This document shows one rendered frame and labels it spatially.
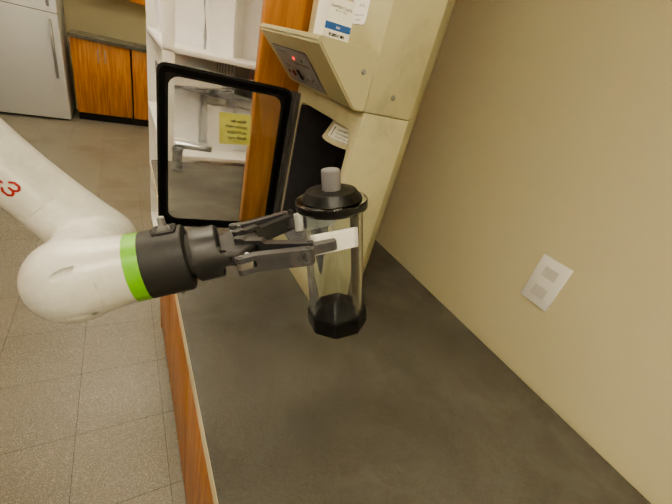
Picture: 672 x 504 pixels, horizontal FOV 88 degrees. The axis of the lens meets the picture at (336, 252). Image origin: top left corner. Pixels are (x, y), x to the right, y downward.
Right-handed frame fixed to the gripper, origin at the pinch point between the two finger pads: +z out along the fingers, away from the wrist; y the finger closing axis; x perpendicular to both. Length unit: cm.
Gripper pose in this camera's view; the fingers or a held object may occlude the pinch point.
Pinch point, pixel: (330, 227)
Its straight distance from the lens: 53.9
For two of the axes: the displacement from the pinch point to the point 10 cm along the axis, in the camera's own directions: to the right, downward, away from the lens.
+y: -3.4, -4.1, 8.5
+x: 0.7, 8.9, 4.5
